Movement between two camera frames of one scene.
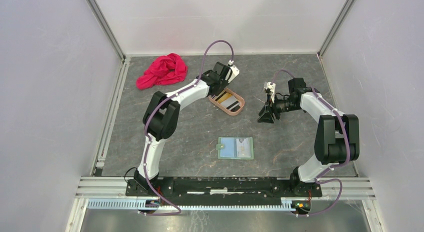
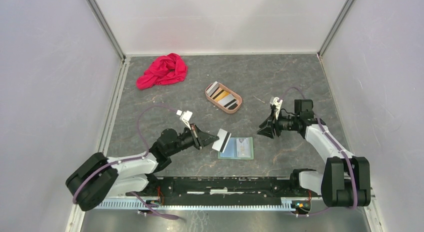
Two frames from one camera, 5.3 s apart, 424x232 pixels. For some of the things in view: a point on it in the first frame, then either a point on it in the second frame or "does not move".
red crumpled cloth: [162, 70] does not move
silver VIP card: [243, 148] does not move
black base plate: [151, 190] does not move
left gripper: [224, 83] -> [200, 138]
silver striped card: [230, 103] -> [221, 144]
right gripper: [266, 116] -> [268, 125]
